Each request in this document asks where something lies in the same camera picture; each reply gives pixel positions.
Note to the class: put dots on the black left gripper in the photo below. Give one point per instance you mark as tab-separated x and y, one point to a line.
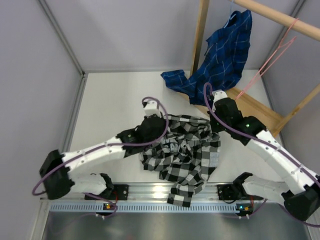
163	126

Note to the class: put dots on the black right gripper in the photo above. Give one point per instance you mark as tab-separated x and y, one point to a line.
211	117

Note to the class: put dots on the black white checkered shirt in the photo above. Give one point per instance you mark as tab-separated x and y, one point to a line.
186	156

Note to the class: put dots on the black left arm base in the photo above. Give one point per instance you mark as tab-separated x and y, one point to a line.
115	192

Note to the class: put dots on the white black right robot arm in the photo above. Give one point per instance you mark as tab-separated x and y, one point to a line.
299	189

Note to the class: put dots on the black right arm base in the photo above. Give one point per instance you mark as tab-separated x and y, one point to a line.
230	192

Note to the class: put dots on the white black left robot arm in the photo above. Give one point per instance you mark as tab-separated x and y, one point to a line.
73	172

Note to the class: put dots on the blue plaid shirt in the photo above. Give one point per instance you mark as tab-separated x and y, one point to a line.
224	61

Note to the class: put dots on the light blue hanger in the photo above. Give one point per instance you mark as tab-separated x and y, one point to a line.
231	17

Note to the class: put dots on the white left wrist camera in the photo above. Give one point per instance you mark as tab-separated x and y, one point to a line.
151	108

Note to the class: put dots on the pink wire hanger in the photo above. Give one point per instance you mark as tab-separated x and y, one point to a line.
272	59

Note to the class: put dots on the wooden clothes rack frame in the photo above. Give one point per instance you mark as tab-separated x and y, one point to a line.
247	104

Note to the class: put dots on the aluminium mounting rail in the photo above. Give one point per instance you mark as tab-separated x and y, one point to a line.
152	192

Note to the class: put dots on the slotted grey cable duct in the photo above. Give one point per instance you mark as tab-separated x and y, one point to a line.
148	207

